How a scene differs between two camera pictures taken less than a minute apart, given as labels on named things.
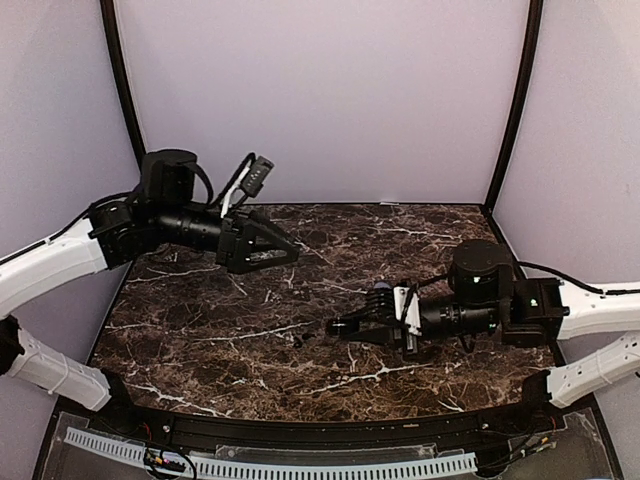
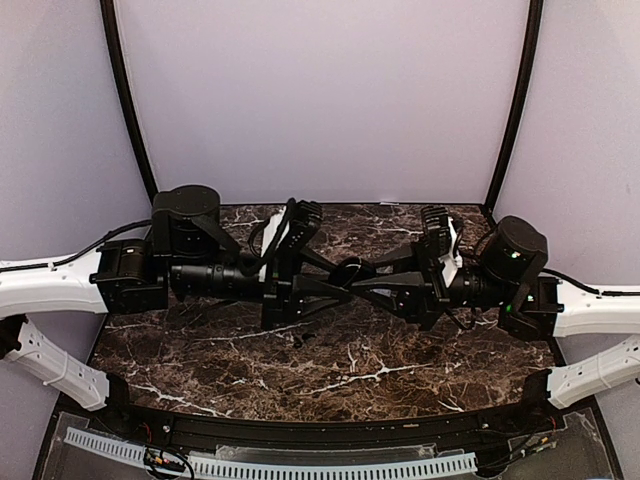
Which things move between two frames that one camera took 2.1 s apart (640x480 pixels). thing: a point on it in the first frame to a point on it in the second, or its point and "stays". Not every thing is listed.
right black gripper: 399,333 to 413,286
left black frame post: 136,136 stays
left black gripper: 235,251 to 288,290
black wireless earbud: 298,341 stays
